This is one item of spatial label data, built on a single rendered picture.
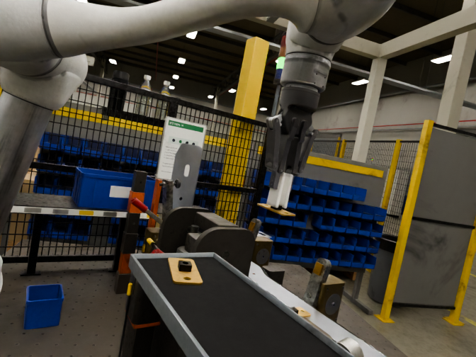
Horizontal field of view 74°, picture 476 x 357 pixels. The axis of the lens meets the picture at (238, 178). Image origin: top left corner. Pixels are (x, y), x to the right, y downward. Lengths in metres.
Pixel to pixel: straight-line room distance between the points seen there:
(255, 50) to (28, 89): 1.34
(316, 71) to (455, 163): 3.29
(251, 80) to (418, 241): 2.50
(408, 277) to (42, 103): 3.49
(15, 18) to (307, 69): 0.49
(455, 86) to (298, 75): 7.86
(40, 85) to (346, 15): 0.61
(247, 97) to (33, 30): 1.35
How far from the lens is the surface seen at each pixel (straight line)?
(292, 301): 0.86
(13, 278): 1.56
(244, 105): 1.84
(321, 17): 0.51
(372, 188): 3.59
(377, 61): 5.84
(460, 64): 8.57
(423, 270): 3.86
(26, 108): 0.83
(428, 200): 3.67
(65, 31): 0.65
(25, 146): 0.85
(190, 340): 0.31
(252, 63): 1.89
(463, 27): 4.86
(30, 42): 0.67
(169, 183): 1.01
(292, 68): 0.64
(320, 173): 3.23
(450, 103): 8.34
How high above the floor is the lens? 1.33
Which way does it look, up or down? 4 degrees down
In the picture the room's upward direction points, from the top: 11 degrees clockwise
